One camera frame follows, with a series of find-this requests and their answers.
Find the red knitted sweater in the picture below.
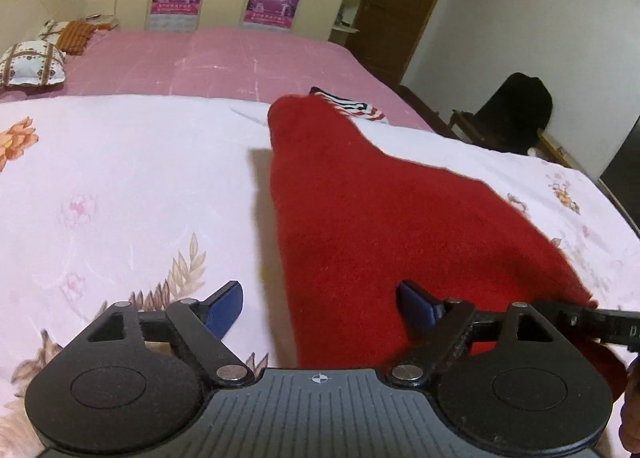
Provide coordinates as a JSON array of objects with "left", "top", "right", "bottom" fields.
[{"left": 268, "top": 96, "right": 639, "bottom": 368}]

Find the white floral quilt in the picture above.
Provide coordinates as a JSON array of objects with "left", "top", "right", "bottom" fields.
[{"left": 1, "top": 96, "right": 639, "bottom": 457}]

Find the dark chair with black bag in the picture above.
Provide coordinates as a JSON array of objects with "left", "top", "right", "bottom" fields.
[{"left": 449, "top": 72, "right": 553, "bottom": 155}]

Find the black white striped garment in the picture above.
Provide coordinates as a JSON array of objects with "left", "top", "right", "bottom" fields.
[{"left": 309, "top": 86, "right": 388, "bottom": 123}]

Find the white patterned pillow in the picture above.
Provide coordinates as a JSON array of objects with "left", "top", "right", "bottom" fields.
[{"left": 1, "top": 40, "right": 66, "bottom": 87}]

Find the pink bed sheet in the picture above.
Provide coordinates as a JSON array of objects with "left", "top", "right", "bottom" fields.
[{"left": 1, "top": 28, "right": 428, "bottom": 129}]

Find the orange checked pillow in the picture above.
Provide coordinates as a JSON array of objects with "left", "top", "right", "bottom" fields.
[{"left": 55, "top": 20, "right": 112, "bottom": 56}]

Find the brown wooden door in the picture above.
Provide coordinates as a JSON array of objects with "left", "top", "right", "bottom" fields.
[{"left": 346, "top": 0, "right": 438, "bottom": 89}]

